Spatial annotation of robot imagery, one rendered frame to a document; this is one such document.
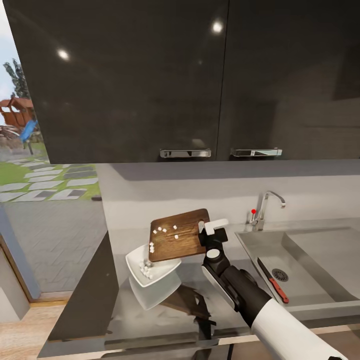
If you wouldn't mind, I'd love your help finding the cutting board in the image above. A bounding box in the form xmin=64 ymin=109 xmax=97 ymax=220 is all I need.
xmin=148 ymin=208 xmax=210 ymax=263

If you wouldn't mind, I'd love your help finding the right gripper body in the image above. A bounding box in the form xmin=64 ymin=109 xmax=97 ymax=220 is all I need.
xmin=198 ymin=228 xmax=228 ymax=247

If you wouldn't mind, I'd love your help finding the parer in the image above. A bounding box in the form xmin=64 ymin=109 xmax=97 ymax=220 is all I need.
xmin=257 ymin=257 xmax=290 ymax=304

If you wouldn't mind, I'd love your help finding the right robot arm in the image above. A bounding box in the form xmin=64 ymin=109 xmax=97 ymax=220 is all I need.
xmin=198 ymin=218 xmax=348 ymax=360

